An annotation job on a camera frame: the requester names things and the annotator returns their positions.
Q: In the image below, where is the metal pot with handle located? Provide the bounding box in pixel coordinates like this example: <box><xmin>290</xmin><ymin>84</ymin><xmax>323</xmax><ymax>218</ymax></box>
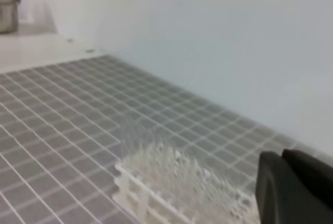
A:
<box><xmin>1</xmin><ymin>0</ymin><xmax>22</xmax><ymax>34</ymax></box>

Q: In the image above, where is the white plastic test tube rack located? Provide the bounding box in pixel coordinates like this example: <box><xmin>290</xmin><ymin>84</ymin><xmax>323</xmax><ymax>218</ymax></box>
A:
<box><xmin>113</xmin><ymin>142</ymin><xmax>260</xmax><ymax>223</ymax></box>

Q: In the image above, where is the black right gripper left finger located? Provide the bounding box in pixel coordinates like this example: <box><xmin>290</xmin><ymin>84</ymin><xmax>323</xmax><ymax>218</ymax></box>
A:
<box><xmin>255</xmin><ymin>152</ymin><xmax>292</xmax><ymax>223</ymax></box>

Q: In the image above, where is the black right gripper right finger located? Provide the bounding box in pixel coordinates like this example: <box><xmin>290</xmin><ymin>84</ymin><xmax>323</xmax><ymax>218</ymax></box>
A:
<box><xmin>281</xmin><ymin>150</ymin><xmax>332</xmax><ymax>223</ymax></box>

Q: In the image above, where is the grey grid tablecloth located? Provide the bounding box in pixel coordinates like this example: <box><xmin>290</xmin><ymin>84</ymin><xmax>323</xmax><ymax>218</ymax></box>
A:
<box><xmin>0</xmin><ymin>54</ymin><xmax>333</xmax><ymax>224</ymax></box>

